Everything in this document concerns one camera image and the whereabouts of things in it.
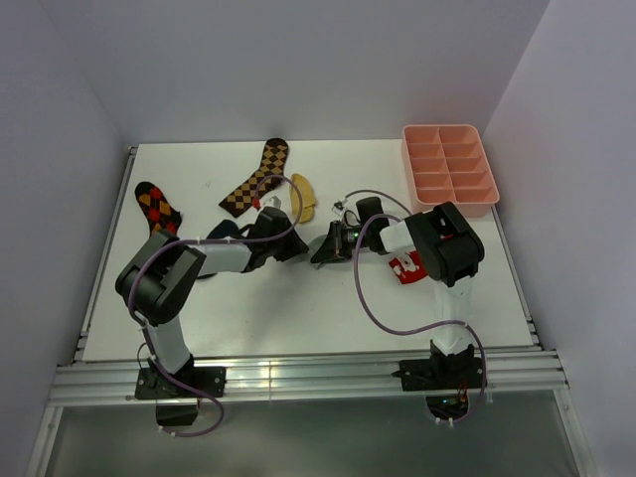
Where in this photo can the brown tan argyle sock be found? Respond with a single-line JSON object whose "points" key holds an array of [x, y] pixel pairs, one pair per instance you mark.
{"points": [[262, 180]]}

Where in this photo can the yellow ankle sock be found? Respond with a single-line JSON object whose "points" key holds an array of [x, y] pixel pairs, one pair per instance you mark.
{"points": [[302, 198]]}

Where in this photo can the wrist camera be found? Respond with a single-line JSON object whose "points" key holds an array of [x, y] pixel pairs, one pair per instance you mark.
{"points": [[341, 210], [273, 202]]}

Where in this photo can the grey ankle sock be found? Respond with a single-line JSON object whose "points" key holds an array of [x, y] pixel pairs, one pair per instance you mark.
{"points": [[320, 252]]}

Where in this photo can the pink compartment tray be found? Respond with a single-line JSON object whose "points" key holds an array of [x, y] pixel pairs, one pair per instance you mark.
{"points": [[448, 163]]}

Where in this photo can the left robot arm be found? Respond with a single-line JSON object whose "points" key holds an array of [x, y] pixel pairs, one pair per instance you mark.
{"points": [[157, 281]]}

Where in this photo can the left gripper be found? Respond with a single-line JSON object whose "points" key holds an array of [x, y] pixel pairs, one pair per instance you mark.
{"points": [[295, 246]]}

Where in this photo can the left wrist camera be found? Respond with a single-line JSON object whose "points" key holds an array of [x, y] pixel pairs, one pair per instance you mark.
{"points": [[273, 202]]}

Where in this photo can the red orange argyle sock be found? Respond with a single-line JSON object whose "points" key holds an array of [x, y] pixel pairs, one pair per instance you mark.
{"points": [[156, 209]]}

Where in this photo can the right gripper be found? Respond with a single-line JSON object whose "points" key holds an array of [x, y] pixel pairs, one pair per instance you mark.
{"points": [[333, 248]]}

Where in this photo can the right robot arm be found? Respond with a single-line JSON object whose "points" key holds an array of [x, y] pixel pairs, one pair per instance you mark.
{"points": [[438, 244]]}

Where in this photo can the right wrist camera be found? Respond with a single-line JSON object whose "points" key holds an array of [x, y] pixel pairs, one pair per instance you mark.
{"points": [[341, 210]]}

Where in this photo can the dark navy ankle sock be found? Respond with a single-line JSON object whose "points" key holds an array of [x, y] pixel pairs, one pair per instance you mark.
{"points": [[226, 230]]}

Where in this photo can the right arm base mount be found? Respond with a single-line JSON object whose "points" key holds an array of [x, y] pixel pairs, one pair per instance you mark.
{"points": [[447, 382]]}

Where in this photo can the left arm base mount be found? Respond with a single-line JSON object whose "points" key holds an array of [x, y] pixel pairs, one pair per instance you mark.
{"points": [[178, 397]]}

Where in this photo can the aluminium frame rail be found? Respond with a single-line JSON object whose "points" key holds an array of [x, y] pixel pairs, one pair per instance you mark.
{"points": [[304, 377]]}

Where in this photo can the red santa sock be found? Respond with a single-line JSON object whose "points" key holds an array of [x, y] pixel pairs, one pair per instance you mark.
{"points": [[408, 267]]}

